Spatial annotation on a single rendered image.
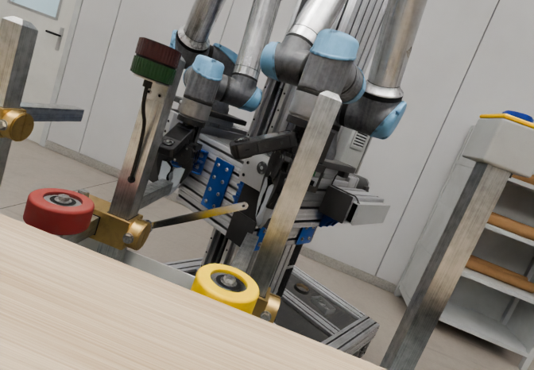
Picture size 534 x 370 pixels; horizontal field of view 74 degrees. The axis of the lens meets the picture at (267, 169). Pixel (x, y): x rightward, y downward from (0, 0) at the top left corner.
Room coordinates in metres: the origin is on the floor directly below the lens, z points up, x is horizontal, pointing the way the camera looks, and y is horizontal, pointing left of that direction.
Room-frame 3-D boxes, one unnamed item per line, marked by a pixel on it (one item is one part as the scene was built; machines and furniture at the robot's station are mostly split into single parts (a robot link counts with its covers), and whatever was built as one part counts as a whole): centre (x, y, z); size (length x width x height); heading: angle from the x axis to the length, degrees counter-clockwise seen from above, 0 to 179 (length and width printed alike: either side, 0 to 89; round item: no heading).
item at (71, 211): (0.45, 0.24, 0.85); 0.08 x 0.08 x 0.11
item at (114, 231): (0.56, 0.22, 0.85); 0.14 x 0.06 x 0.05; 87
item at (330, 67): (0.64, -0.04, 1.22); 0.09 x 0.08 x 0.11; 154
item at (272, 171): (0.64, -0.04, 1.06); 0.09 x 0.08 x 0.12; 107
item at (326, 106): (0.55, -0.05, 0.93); 0.04 x 0.04 x 0.48; 87
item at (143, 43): (0.51, 0.20, 1.14); 0.06 x 0.06 x 0.02
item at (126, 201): (0.56, 0.20, 0.91); 0.04 x 0.04 x 0.48; 87
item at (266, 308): (0.55, -0.03, 0.81); 0.14 x 0.06 x 0.05; 87
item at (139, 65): (0.51, 0.20, 1.11); 0.06 x 0.06 x 0.02
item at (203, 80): (0.90, 0.22, 1.13); 0.09 x 0.08 x 0.11; 24
